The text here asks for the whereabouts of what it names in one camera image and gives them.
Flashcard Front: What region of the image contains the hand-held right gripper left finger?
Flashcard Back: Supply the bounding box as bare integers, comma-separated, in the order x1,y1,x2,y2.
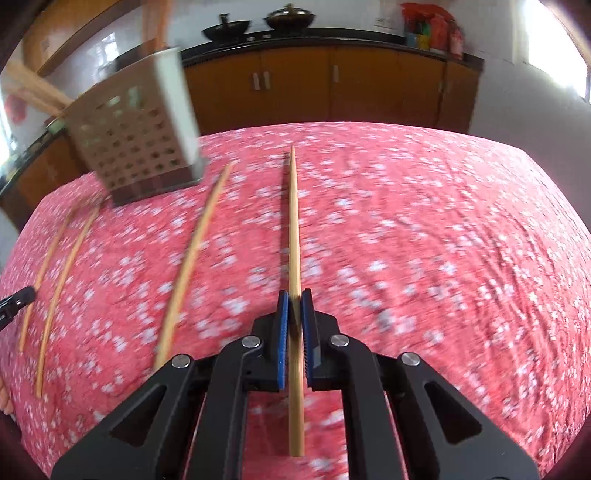
51,291,291,480

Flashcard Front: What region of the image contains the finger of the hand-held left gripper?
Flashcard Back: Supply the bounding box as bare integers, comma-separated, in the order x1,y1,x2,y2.
0,286,37,330

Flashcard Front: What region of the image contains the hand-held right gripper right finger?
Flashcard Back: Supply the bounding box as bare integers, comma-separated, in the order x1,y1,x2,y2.
300,288,541,480

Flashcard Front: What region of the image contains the beige perforated chopstick holder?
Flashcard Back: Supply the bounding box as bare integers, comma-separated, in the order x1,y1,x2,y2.
62,46,206,208

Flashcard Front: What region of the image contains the person's left hand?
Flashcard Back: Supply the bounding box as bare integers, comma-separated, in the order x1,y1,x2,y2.
0,379,17,416

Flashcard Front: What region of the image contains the red floral tablecloth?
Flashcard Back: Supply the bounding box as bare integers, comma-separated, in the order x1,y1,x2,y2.
0,121,591,480

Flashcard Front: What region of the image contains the red plastic bag on hook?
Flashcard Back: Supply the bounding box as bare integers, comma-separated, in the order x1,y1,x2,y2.
4,92,28,123

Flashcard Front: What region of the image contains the row of wooden lower cabinets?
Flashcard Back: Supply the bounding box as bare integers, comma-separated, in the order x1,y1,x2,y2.
0,39,483,232

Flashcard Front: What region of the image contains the row of wooden cabinets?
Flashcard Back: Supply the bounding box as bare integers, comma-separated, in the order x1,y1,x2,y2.
0,39,483,232
23,0,148,77

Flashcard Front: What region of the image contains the row of wooden upper cabinets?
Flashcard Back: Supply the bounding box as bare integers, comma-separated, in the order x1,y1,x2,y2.
23,0,148,77

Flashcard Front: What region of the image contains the black kitchen countertop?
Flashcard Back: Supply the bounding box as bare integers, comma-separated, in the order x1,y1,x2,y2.
0,28,485,195

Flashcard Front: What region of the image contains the black wok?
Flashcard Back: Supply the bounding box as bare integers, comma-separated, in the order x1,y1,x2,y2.
202,14,251,43

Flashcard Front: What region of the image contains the black pot with lid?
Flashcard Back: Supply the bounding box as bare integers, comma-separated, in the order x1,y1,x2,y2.
263,4,317,31

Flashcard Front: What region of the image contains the green and yellow packet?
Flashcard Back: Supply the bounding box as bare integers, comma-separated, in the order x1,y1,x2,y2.
406,21,432,49

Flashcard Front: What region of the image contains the tall red bottle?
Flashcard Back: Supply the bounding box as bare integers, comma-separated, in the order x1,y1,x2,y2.
448,23,465,58
431,16,451,51

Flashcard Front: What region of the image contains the red plastic bag with goods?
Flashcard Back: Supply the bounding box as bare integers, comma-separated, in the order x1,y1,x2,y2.
401,2,444,28

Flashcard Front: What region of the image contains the large bright window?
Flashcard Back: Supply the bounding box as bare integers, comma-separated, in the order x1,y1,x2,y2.
526,0,591,102

